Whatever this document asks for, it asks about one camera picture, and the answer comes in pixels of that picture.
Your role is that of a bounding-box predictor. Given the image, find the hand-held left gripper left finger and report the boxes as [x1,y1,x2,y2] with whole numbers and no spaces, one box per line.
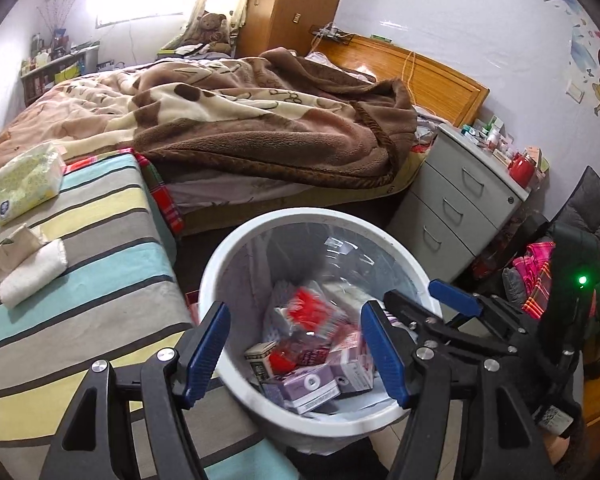
[39,301,231,480]

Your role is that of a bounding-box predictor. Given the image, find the red cartoon print can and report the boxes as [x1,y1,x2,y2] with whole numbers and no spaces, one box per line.
[270,337,331,374]

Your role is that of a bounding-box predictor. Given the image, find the wooden bed headboard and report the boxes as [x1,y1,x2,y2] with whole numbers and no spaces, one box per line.
[307,30,491,128]

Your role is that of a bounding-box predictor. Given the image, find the pink plaid cloth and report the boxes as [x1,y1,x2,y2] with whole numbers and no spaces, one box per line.
[512,240,557,319]

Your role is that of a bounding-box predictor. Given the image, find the brown fleece blanket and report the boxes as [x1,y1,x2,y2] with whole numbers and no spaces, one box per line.
[0,47,421,196]

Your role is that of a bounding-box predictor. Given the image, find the cluster of small medicine boxes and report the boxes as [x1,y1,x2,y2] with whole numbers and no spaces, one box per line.
[461,115,517,162]

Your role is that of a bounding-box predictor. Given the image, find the white round waste bin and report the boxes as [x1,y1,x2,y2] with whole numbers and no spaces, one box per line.
[198,208,443,436]

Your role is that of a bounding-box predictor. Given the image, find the grey bedside drawer cabinet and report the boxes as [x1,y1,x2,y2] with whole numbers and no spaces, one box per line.
[390,124,533,273]

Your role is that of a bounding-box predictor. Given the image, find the folded white towel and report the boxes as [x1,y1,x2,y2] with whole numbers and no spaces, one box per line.
[0,238,70,309]

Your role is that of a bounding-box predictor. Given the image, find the striped table cloth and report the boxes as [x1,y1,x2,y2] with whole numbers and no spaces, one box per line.
[0,152,301,480]

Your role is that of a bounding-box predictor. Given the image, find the charger rack with cables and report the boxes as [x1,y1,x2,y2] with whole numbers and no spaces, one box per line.
[309,22,356,45]

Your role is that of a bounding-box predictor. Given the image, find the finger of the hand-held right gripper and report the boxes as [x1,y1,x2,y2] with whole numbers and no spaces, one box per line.
[428,280,536,341]
[384,290,531,361]

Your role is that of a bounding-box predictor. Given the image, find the red jar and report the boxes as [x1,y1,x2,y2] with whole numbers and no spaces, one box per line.
[509,152,534,189]

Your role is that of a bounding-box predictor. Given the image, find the silver patterned white box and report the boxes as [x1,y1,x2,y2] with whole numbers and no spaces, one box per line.
[244,341,277,389]

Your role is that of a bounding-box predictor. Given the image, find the clear plastic bin liner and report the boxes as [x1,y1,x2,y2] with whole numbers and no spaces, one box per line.
[215,220,431,311]

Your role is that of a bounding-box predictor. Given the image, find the black chair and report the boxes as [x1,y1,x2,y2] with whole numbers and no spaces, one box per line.
[545,165,600,381]

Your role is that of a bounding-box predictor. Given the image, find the wooden wardrobe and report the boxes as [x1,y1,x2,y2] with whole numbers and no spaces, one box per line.
[237,0,353,59]

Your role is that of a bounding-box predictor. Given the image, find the dried branches in vase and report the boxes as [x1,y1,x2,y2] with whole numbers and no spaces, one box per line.
[35,0,81,37]

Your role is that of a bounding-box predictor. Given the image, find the yellow cable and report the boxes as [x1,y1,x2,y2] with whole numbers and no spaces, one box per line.
[401,51,417,97]

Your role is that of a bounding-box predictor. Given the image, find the green yellow tissue pack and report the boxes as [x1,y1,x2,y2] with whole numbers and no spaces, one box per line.
[0,142,67,226]

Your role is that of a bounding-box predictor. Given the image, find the red plaid cloth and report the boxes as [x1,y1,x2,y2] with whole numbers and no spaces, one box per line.
[134,151,186,237]

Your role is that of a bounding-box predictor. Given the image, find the cluttered shelf with bottles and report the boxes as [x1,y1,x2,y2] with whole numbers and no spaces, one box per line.
[20,42,102,107]

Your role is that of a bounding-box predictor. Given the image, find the brown teddy bear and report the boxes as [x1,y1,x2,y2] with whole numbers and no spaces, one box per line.
[187,11,232,54]

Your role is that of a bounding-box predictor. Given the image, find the purple white carton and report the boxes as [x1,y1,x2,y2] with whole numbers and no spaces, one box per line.
[260,362,342,415]
[327,329,377,395]

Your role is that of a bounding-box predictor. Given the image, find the white foam net sleeve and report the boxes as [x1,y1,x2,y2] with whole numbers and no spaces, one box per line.
[262,280,301,346]

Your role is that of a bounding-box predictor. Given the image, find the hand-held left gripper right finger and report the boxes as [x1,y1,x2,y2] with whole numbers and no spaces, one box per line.
[360,302,561,480]

